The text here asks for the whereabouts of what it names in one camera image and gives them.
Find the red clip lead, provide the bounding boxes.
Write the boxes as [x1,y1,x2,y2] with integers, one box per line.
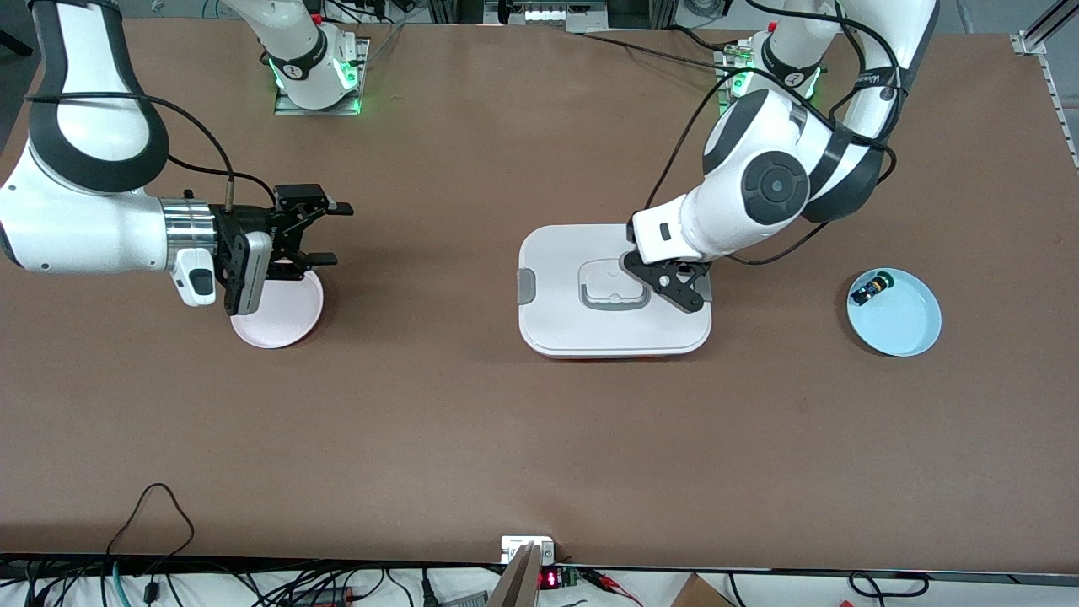
[582,569,643,607]

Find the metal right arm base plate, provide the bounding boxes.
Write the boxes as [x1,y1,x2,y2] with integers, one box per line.
[274,38,372,116]

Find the black oval cable loop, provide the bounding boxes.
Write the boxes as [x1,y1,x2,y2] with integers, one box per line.
[847,571,930,599]

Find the black looped cable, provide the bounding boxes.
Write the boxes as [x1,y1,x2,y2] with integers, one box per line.
[105,483,196,561]

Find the grey metal bar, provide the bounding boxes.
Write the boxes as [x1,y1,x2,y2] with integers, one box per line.
[489,544,545,607]

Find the light blue round plate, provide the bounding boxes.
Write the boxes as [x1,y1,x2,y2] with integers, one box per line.
[846,268,942,357]

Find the aluminium profile rail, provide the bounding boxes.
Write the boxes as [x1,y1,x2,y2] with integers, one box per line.
[1014,0,1079,169]

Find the black cable to arm base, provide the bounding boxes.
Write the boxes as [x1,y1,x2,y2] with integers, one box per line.
[577,32,743,73]

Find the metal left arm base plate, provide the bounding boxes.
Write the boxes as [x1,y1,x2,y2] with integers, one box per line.
[717,46,810,124]

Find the white lunch box grey clasps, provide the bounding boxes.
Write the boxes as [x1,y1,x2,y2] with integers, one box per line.
[516,223,714,361]

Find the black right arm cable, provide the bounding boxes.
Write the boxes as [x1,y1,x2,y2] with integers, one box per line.
[24,91,279,212]

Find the small white box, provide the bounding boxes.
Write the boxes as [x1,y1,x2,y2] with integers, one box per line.
[501,536,556,564]

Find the brown cardboard piece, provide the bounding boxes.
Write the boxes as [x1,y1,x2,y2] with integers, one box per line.
[670,573,734,607]

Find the pink round plate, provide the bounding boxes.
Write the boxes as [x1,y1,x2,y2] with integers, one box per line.
[229,268,325,350]

